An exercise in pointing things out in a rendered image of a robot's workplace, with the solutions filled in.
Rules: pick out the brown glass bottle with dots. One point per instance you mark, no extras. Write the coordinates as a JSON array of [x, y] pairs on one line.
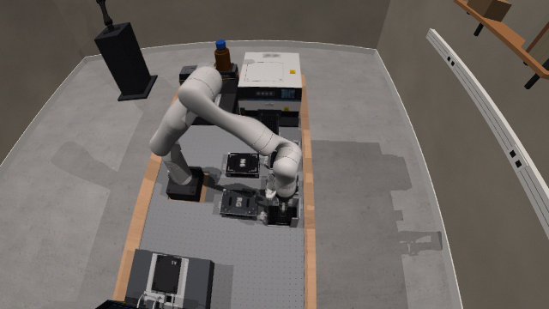
[[223, 61]]

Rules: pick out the blue bottle cap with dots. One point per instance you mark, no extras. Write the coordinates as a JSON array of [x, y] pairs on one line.
[[220, 43]]

